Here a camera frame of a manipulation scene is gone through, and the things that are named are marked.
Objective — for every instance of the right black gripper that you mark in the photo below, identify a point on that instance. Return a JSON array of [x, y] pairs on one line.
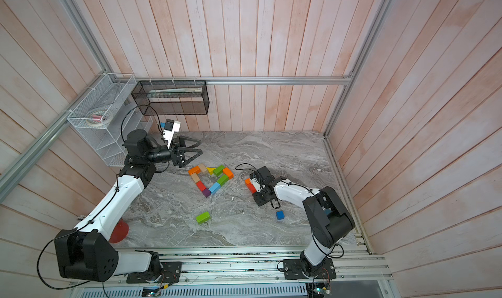
[[258, 199]]

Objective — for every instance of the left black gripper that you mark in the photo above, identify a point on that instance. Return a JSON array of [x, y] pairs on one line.
[[177, 155]]

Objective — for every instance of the red block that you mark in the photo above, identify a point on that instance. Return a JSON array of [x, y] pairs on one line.
[[251, 188], [201, 186]]

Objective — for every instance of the long orange block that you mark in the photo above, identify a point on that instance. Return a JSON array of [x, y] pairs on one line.
[[194, 170]]

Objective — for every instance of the long natural wood block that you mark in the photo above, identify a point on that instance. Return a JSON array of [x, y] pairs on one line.
[[203, 169]]

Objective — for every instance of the small natural wood block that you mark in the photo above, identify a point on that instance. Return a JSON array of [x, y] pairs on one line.
[[195, 177]]

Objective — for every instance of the blue cube block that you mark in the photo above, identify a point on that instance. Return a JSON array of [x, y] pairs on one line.
[[280, 215]]

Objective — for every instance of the purple cube block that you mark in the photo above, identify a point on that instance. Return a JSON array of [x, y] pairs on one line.
[[206, 193]]

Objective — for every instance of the light blue block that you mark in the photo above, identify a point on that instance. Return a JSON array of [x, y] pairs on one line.
[[214, 188]]

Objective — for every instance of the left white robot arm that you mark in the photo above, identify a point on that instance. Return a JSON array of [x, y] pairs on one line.
[[85, 252]]

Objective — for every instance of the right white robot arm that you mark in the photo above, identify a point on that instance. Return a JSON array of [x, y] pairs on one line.
[[328, 217]]

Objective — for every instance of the red pen holder cup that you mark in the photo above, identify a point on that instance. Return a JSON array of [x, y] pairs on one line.
[[120, 232]]

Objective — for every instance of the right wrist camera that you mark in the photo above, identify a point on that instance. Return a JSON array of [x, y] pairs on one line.
[[255, 182]]

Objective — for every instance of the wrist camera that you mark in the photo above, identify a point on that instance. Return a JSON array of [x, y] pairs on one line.
[[255, 182], [169, 128]]

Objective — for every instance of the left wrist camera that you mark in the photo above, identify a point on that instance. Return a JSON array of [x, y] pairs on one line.
[[169, 128]]

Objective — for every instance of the black wire mesh basket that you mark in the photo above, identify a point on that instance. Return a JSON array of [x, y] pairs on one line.
[[172, 97]]

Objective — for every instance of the white wire mesh shelf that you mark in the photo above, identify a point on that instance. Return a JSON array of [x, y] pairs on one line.
[[106, 114]]

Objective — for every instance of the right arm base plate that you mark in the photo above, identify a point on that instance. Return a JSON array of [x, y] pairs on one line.
[[299, 269]]

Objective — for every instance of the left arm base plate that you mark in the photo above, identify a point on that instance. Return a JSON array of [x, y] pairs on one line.
[[162, 272]]

